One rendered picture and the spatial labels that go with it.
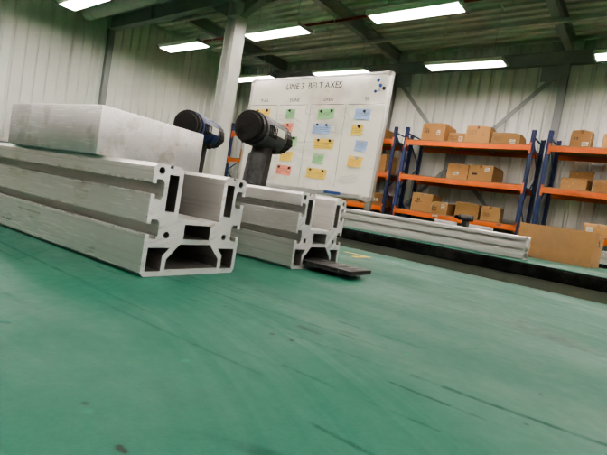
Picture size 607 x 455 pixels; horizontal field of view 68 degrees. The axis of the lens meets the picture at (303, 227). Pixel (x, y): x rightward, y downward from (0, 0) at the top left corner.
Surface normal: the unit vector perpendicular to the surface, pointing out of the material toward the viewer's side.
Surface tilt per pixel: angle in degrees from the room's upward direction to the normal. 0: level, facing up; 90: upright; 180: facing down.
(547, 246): 89
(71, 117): 90
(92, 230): 90
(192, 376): 0
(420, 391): 0
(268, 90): 90
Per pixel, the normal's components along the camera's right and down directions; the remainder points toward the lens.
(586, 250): -0.66, -0.08
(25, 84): 0.77, 0.16
